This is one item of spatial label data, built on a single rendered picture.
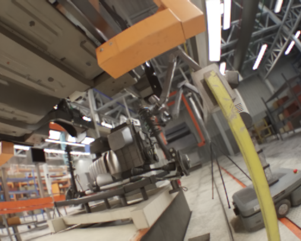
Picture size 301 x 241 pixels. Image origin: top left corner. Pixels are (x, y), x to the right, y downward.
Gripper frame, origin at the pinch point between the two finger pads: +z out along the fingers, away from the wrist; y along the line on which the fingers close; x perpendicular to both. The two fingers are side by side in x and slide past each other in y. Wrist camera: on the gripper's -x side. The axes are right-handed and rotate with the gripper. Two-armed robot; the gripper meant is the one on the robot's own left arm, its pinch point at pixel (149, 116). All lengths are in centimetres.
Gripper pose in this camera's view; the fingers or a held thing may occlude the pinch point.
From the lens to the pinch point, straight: 149.7
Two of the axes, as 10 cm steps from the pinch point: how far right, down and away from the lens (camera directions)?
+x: -7.0, 3.3, -6.3
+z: -4.2, 5.2, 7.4
